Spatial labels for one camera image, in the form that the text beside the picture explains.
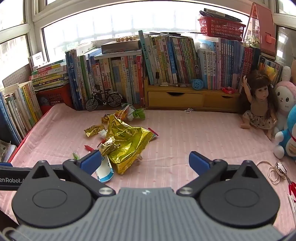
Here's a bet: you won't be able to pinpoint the green snack wrapper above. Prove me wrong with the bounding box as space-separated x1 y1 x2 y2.
132 108 146 120

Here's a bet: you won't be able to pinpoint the pile of dark books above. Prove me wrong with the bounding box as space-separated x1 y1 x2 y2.
199 8 243 24

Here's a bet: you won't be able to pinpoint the red triangular box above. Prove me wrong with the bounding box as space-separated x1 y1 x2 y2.
243 2 277 61

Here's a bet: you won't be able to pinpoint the grey grid cutting mat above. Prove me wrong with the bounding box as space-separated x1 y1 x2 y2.
2 63 33 88

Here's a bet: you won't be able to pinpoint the white blue milk carton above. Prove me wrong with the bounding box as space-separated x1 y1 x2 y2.
95 156 115 184

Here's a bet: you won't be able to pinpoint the round pendant with white cord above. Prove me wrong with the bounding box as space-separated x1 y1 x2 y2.
256 161 287 185

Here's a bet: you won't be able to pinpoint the white framed window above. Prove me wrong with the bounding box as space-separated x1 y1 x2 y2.
0 0 296 88

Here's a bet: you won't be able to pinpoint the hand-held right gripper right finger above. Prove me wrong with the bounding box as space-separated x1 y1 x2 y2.
176 151 270 198

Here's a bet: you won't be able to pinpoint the brown-haired doll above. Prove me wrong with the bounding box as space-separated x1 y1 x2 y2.
240 70 278 141

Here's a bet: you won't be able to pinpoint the pink striped bedsheet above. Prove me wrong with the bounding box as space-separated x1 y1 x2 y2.
0 103 296 234

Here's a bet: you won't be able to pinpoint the white printed card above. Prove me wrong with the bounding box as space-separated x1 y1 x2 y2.
31 52 48 68

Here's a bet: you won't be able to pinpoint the long row of paperback books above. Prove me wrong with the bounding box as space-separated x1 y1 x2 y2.
138 30 261 91

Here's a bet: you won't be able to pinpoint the red-handled pliers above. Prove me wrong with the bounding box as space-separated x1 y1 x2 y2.
286 178 296 198

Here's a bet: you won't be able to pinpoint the small foil wrapper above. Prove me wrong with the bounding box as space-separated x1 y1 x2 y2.
84 125 105 138

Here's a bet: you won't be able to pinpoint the stack of flat-lying books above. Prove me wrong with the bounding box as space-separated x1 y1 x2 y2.
31 60 69 91

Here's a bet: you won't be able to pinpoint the red plastic crate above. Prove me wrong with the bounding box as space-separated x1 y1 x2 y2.
35 84 75 113

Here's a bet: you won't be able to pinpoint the white pink bunny plush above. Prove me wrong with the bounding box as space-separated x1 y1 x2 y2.
272 66 296 138

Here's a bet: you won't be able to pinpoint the row of mixed children's books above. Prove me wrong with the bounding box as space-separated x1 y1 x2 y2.
65 47 145 111

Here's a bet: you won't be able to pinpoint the wooden drawer organizer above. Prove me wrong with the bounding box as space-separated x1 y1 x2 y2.
144 78 241 113

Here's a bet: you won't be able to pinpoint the red plastic basket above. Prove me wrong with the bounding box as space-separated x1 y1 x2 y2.
198 17 246 42

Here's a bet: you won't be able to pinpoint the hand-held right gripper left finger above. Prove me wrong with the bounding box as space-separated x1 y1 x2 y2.
23 149 116 198

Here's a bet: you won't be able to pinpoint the black toy bicycle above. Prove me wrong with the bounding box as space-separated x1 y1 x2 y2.
85 89 122 112

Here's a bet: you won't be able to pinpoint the bundle of colourful books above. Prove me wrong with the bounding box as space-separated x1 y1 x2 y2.
257 55 284 82

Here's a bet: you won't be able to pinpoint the wooden bead string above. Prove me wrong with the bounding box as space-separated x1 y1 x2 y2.
115 36 139 42

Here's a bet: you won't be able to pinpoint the row of thin picture books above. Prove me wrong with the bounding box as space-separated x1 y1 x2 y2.
0 81 43 147

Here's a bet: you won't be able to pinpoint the large gold foil snack bag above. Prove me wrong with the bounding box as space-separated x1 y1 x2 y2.
101 114 154 176

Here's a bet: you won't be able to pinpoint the grey flat box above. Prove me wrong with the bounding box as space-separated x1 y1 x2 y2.
101 39 142 55

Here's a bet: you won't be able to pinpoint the blue cat plush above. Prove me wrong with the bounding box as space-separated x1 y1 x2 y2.
273 108 296 159

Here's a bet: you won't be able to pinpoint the orange snack wrapper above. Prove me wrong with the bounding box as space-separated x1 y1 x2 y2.
115 104 134 121

